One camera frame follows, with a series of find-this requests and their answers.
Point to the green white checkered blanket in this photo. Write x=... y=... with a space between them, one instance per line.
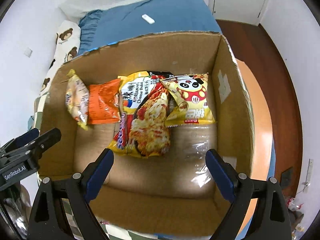
x=111 y=231

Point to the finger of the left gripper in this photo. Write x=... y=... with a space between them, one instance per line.
x=41 y=143
x=20 y=141

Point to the wall light switch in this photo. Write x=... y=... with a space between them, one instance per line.
x=28 y=52

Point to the blue bed sheet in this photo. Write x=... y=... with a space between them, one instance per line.
x=103 y=27

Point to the small white remote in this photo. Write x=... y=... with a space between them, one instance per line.
x=148 y=19

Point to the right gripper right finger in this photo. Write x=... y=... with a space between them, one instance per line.
x=237 y=188

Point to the orange snack packet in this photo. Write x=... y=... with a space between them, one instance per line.
x=103 y=107

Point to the yellow panda snack bag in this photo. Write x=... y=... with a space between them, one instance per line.
x=190 y=94

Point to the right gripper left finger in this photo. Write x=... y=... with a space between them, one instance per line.
x=82 y=190

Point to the yellow noodle packet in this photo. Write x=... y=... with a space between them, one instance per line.
x=144 y=107

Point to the bear print pillow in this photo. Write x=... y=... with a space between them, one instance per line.
x=67 y=47

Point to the pale yellow snack bag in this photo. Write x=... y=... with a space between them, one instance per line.
x=77 y=99

